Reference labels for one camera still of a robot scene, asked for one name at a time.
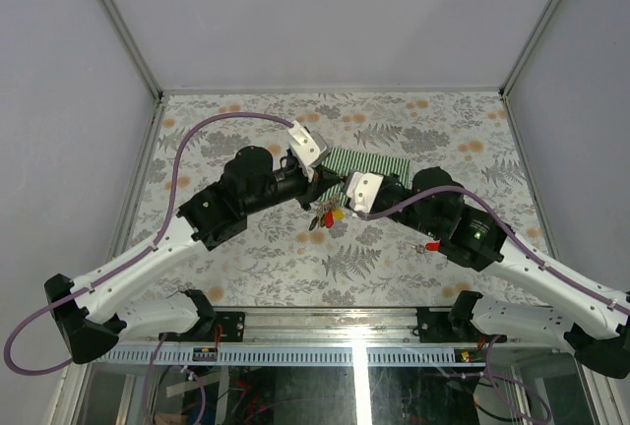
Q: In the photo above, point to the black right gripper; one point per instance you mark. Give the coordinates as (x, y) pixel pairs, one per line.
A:
(394, 177)

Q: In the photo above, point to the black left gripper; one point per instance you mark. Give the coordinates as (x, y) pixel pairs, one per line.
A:
(323, 180)

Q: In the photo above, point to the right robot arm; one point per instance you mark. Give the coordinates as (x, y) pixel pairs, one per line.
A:
(576, 315)

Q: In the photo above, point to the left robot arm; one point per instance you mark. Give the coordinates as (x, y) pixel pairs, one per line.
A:
(94, 311)

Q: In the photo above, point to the silver keys bunch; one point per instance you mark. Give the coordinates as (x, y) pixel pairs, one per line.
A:
(317, 222)

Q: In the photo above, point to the green white striped cloth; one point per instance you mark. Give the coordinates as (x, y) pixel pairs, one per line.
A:
(345, 162)

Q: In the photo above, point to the floral tablecloth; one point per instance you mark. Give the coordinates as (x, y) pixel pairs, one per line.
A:
(281, 260)

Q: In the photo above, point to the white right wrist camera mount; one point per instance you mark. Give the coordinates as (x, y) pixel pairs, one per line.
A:
(361, 190)

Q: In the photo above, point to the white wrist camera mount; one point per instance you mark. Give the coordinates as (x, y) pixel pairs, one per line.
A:
(309, 148)
(361, 190)

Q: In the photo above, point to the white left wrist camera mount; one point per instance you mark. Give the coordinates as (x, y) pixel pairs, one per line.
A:
(309, 148)

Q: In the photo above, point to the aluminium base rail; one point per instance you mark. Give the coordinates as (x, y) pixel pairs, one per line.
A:
(382, 337)

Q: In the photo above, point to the left aluminium frame post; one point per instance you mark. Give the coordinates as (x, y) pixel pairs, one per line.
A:
(132, 49)

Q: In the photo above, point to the aluminium frame post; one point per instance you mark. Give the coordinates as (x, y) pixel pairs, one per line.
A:
(542, 23)
(132, 49)

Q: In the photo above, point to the right aluminium frame post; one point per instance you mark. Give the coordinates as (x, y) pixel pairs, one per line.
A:
(542, 23)

